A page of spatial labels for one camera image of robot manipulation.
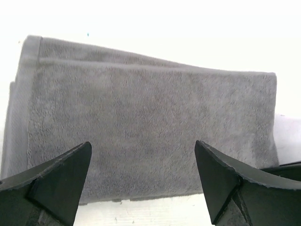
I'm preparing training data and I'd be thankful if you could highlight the grey towel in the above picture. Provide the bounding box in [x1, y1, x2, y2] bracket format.
[1, 36, 279, 203]

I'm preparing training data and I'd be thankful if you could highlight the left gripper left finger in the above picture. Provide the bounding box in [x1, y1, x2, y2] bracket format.
[0, 142, 91, 226]

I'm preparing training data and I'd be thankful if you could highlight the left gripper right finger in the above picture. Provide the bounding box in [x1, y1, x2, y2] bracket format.
[195, 141, 301, 226]

